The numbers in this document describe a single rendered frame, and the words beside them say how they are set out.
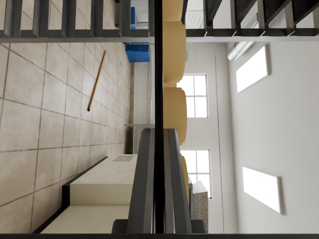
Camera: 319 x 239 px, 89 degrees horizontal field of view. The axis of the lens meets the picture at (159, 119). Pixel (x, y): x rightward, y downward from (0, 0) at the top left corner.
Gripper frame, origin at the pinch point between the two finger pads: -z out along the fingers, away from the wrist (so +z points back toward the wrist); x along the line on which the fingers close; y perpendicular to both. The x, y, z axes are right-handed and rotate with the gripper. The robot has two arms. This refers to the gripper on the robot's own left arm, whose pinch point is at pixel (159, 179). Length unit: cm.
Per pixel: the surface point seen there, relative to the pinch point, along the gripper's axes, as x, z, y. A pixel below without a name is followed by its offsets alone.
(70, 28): -29, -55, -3
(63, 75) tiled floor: -89, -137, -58
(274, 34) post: 37, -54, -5
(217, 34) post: 19, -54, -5
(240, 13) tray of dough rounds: 24, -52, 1
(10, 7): -48, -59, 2
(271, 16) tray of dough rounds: 33, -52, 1
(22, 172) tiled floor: -89, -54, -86
